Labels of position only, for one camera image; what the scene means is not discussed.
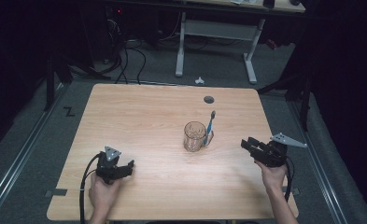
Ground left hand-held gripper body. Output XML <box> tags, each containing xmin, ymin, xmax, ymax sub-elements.
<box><xmin>94</xmin><ymin>145</ymin><xmax>125</xmax><ymax>185</ymax></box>

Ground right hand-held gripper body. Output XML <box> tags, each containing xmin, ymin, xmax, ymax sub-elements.
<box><xmin>257</xmin><ymin>132</ymin><xmax>308</xmax><ymax>169</ymax></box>

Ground blue toothbrush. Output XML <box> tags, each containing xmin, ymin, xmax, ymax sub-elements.
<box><xmin>203</xmin><ymin>109</ymin><xmax>218</xmax><ymax>147</ymax></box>

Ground clear glass mug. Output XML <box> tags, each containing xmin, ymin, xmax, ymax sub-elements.
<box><xmin>182</xmin><ymin>120</ymin><xmax>215</xmax><ymax>153</ymax></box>

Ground person's right hand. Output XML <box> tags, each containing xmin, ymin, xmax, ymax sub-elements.
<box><xmin>254</xmin><ymin>160</ymin><xmax>289</xmax><ymax>194</ymax></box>

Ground person's left hand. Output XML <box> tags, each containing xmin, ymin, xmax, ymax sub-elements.
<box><xmin>88</xmin><ymin>172</ymin><xmax>123</xmax><ymax>217</ymax></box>

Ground grey tape strip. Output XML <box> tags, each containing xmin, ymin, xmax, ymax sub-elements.
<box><xmin>44</xmin><ymin>188</ymin><xmax>69</xmax><ymax>198</ymax></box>
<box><xmin>282</xmin><ymin>186</ymin><xmax>301</xmax><ymax>197</ymax></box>

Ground black metal stand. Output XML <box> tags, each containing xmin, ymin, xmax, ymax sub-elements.
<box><xmin>43</xmin><ymin>51</ymin><xmax>74</xmax><ymax>113</ymax></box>
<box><xmin>256</xmin><ymin>70</ymin><xmax>314</xmax><ymax>133</ymax></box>

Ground small red floor object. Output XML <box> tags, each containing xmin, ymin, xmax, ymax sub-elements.
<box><xmin>265</xmin><ymin>38</ymin><xmax>279</xmax><ymax>51</ymax></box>

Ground white-framed background desk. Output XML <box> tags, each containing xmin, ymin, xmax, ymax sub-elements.
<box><xmin>174</xmin><ymin>0</ymin><xmax>307</xmax><ymax>85</ymax></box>

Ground dark computer tower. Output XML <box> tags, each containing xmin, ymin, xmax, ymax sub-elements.
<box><xmin>104</xmin><ymin>5</ymin><xmax>127</xmax><ymax>64</ymax></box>

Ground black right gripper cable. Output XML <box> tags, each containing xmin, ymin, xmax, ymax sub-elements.
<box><xmin>283</xmin><ymin>156</ymin><xmax>296</xmax><ymax>203</ymax></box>

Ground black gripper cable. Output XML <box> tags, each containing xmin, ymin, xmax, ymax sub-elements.
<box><xmin>283</xmin><ymin>156</ymin><xmax>296</xmax><ymax>203</ymax></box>
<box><xmin>78</xmin><ymin>152</ymin><xmax>102</xmax><ymax>224</ymax></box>

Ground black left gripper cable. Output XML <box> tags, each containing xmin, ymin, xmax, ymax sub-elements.
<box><xmin>78</xmin><ymin>152</ymin><xmax>102</xmax><ymax>224</ymax></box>

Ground metal floor rail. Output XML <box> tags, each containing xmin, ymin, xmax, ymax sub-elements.
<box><xmin>288</xmin><ymin>101</ymin><xmax>349</xmax><ymax>224</ymax></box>
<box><xmin>0</xmin><ymin>82</ymin><xmax>66</xmax><ymax>219</ymax></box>

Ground black floor cables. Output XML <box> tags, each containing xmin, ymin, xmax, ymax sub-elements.
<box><xmin>94</xmin><ymin>36</ymin><xmax>148</xmax><ymax>86</ymax></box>

